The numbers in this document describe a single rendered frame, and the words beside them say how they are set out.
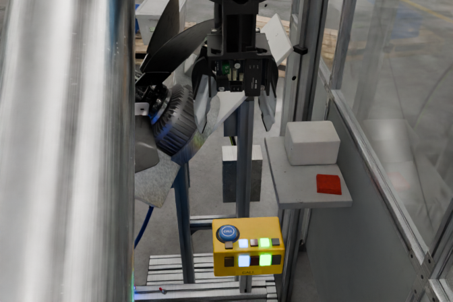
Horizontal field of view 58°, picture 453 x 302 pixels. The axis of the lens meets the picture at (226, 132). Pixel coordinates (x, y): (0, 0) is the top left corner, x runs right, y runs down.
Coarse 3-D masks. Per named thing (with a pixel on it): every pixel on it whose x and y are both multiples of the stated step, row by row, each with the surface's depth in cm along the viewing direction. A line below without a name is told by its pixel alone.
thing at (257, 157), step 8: (224, 152) 155; (232, 152) 155; (256, 152) 155; (224, 160) 151; (232, 160) 151; (256, 160) 152; (224, 168) 153; (232, 168) 153; (256, 168) 154; (224, 176) 156; (232, 176) 156; (256, 176) 156; (224, 184) 158; (232, 184) 158; (256, 184) 159; (224, 192) 161; (232, 192) 161; (256, 192) 161; (224, 200) 163; (232, 200) 163; (256, 200) 164
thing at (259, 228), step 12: (276, 216) 98; (216, 228) 95; (240, 228) 95; (252, 228) 95; (264, 228) 95; (276, 228) 95; (216, 240) 92; (216, 252) 90; (228, 252) 90; (240, 252) 90; (252, 252) 90; (264, 252) 90; (276, 252) 91; (216, 264) 92
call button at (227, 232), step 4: (220, 228) 94; (224, 228) 94; (228, 228) 94; (232, 228) 94; (220, 232) 93; (224, 232) 93; (228, 232) 93; (232, 232) 93; (236, 232) 93; (220, 236) 92; (224, 236) 92; (228, 236) 92; (232, 236) 92; (236, 236) 93; (224, 240) 92; (228, 240) 92
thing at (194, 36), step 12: (204, 24) 102; (180, 36) 98; (192, 36) 105; (204, 36) 110; (168, 48) 102; (180, 48) 107; (192, 48) 112; (156, 60) 107; (168, 60) 111; (180, 60) 114; (144, 72) 112
